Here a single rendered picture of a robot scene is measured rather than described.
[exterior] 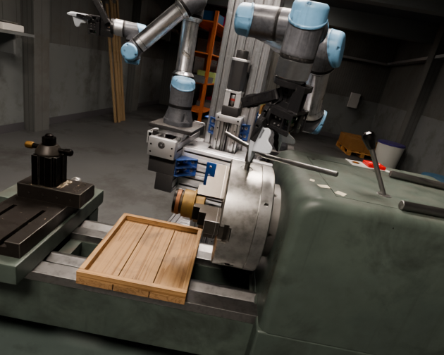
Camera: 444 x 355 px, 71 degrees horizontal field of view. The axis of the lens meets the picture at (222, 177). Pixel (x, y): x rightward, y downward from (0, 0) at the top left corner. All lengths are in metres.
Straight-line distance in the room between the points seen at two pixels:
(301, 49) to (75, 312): 0.91
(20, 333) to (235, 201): 0.87
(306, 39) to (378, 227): 0.43
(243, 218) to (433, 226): 0.42
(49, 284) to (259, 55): 1.32
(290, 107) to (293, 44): 0.13
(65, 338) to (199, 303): 0.53
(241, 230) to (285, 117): 0.30
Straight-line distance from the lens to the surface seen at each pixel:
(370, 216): 0.77
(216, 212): 0.88
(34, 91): 5.47
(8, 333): 1.34
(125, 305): 0.99
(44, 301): 1.08
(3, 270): 0.98
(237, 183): 0.82
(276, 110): 0.73
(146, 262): 1.02
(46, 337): 1.30
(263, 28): 0.82
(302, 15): 0.70
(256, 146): 0.75
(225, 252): 0.84
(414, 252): 0.85
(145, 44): 1.60
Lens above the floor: 1.49
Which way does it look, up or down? 19 degrees down
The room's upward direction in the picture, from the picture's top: 11 degrees clockwise
